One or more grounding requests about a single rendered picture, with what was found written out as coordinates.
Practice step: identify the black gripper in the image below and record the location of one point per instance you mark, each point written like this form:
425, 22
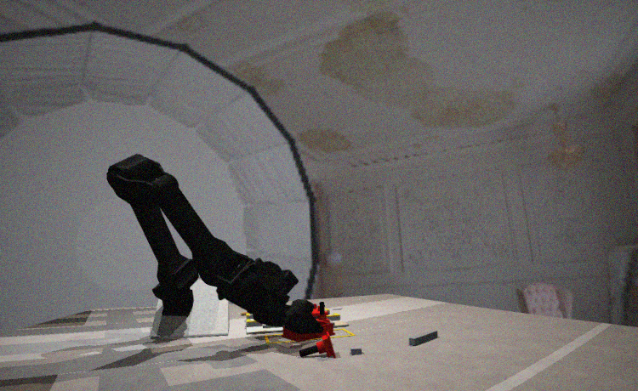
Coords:
297, 318

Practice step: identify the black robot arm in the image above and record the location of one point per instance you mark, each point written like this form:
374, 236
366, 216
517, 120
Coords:
144, 185

